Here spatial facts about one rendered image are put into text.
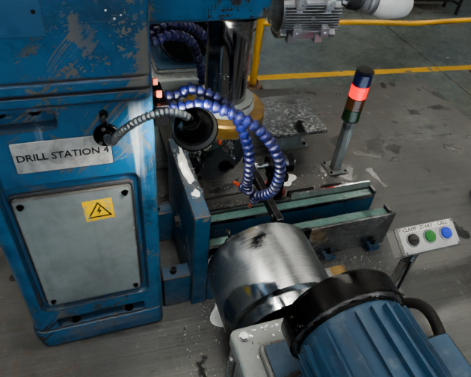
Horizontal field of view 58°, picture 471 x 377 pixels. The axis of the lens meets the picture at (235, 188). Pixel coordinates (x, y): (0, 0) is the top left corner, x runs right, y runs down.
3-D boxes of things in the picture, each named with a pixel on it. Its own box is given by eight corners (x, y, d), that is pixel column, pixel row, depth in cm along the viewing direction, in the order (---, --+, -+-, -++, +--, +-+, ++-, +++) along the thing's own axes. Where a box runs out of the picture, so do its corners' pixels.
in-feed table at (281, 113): (266, 161, 167) (270, 136, 159) (244, 122, 185) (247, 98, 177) (321, 153, 174) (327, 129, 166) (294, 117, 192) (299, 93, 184)
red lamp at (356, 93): (353, 101, 143) (357, 89, 140) (345, 92, 147) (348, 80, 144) (369, 99, 145) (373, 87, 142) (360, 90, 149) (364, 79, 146)
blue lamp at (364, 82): (357, 89, 140) (361, 77, 137) (348, 80, 144) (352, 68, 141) (373, 87, 142) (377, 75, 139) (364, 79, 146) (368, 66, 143)
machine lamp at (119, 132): (101, 191, 63) (89, 119, 54) (94, 145, 70) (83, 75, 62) (219, 174, 68) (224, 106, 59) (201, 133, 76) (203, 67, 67)
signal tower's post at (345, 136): (330, 176, 164) (361, 76, 135) (320, 163, 169) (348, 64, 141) (348, 173, 166) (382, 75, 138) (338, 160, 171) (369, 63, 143)
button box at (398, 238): (394, 259, 109) (406, 256, 104) (385, 233, 111) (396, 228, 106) (448, 247, 114) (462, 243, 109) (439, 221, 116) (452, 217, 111)
